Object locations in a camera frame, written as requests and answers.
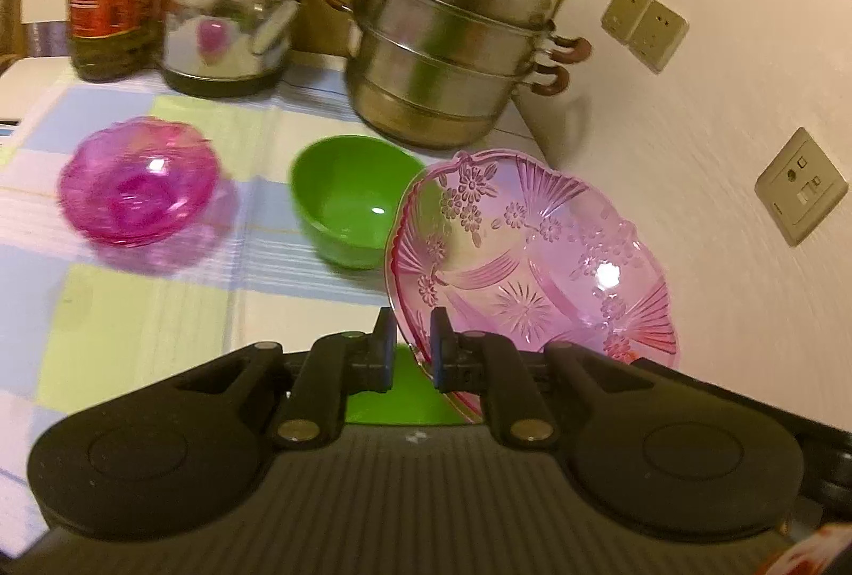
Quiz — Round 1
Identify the steel kettle black handle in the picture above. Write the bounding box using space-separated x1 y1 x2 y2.
156 0 302 99

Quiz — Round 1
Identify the beige wall switch socket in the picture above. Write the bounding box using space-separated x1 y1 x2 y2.
754 127 849 246

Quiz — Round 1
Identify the green plastic bowl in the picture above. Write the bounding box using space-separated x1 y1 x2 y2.
345 344 468 426
289 135 424 271

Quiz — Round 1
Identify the stacked steel steamer pot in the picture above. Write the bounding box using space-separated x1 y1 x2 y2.
325 0 592 150

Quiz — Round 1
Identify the double wall power socket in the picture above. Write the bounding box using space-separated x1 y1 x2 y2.
601 0 689 73

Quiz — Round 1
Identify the pink transparent floral plate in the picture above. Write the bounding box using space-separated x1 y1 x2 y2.
58 117 221 246

